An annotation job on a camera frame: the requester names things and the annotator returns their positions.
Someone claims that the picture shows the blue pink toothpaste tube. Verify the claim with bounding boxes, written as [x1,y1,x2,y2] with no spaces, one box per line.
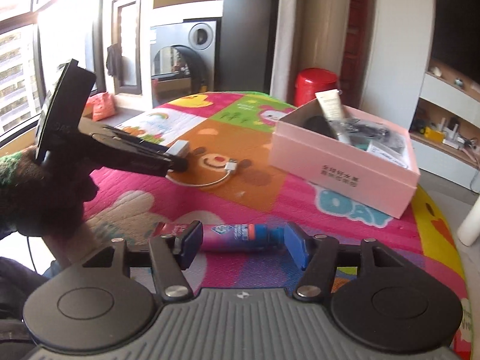
[151,221,287,254]

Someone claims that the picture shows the clear bag with black parts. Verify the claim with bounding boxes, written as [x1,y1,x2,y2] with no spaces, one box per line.
[329,117,405,154]

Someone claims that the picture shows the cream tube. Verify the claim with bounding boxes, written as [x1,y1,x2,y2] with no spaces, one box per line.
[315,89,352,145]

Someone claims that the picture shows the white charger plug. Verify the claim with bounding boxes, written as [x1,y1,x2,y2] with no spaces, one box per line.
[165,140,191,158]

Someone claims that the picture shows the green crank handle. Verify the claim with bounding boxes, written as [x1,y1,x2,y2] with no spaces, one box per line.
[353,143,369,151]

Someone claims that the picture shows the white medicine box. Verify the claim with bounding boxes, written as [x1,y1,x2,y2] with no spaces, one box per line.
[366,141,408,168]

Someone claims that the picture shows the dark gloved left hand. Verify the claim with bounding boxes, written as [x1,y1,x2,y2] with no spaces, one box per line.
[1,146,98,238]

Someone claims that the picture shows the orange bag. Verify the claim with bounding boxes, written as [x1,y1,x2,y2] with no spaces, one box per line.
[86,92,116,121]

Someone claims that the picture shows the colourful cartoon play mat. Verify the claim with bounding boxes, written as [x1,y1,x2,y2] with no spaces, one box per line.
[85,93,473,359]

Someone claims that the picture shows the washing machine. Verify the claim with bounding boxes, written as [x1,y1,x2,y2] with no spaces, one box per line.
[151,17,221,107]

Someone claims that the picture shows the pink cardboard box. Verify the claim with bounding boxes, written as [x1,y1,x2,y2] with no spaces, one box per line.
[269,100,420,219]

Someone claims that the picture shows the white thermos bottle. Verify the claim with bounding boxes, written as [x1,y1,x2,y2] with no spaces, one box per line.
[456,197,480,246]

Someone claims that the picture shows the yellow toy box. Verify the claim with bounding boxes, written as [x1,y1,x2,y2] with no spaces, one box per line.
[424,127,445,144]

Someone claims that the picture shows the white TV cabinet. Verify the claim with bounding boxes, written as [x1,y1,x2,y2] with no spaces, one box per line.
[410,59,479,193]

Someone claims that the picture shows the black refrigerator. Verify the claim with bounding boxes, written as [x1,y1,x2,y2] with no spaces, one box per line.
[216,0,279,93]

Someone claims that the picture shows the black television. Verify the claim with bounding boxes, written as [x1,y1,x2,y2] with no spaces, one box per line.
[431,0,479,82]

